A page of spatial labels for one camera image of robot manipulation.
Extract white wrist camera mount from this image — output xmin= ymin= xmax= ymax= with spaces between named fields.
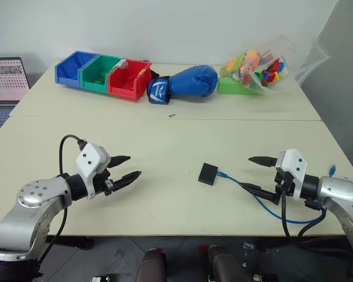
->
xmin=75 ymin=143 xmax=111 ymax=200
xmin=274 ymin=149 xmax=308 ymax=202

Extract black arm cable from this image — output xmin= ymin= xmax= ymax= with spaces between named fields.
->
xmin=279 ymin=187 xmax=329 ymax=244
xmin=32 ymin=134 xmax=86 ymax=277

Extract blue plastic storage bin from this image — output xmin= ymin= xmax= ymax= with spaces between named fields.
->
xmin=54 ymin=50 xmax=99 ymax=89

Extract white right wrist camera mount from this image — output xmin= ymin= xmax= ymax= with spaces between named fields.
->
xmin=274 ymin=149 xmax=308 ymax=202

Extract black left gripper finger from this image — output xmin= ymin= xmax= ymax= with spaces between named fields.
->
xmin=113 ymin=170 xmax=143 ymax=192
xmin=109 ymin=155 xmax=132 ymax=170

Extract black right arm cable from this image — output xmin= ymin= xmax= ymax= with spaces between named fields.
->
xmin=279 ymin=187 xmax=329 ymax=244

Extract red plastic storage bin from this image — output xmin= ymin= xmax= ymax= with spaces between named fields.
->
xmin=106 ymin=59 xmax=153 ymax=102

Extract dark rounded shape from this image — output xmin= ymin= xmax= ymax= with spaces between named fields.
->
xmin=205 ymin=244 xmax=254 ymax=282
xmin=137 ymin=247 xmax=169 ymax=282

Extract blue boxing glove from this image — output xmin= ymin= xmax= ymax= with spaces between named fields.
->
xmin=146 ymin=65 xmax=219 ymax=105

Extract small black adapter box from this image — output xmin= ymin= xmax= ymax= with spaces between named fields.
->
xmin=198 ymin=162 xmax=219 ymax=186

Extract green toy bricks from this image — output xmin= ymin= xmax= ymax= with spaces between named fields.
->
xmin=92 ymin=71 xmax=109 ymax=86

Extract green wedge block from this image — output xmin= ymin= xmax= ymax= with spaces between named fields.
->
xmin=217 ymin=75 xmax=264 ymax=97

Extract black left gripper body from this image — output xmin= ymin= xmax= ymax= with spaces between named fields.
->
xmin=92 ymin=167 xmax=116 ymax=197

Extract clear container of colourful bricks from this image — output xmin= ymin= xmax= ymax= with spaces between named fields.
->
xmin=218 ymin=35 xmax=301 ymax=96

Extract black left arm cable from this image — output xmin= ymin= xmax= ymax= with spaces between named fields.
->
xmin=32 ymin=134 xmax=86 ymax=277

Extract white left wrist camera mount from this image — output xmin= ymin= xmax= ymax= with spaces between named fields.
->
xmin=75 ymin=143 xmax=111 ymax=200

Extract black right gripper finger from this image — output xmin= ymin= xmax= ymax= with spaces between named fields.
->
xmin=248 ymin=156 xmax=279 ymax=169
xmin=239 ymin=182 xmax=279 ymax=204

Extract green plastic storage bin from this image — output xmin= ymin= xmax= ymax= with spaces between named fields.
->
xmin=79 ymin=55 xmax=126 ymax=93

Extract grey laptop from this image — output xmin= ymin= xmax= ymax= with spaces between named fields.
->
xmin=0 ymin=56 xmax=32 ymax=133

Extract blue cable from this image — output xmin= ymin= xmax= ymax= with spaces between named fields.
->
xmin=217 ymin=163 xmax=338 ymax=226

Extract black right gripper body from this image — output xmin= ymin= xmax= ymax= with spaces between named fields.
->
xmin=271 ymin=168 xmax=295 ymax=205

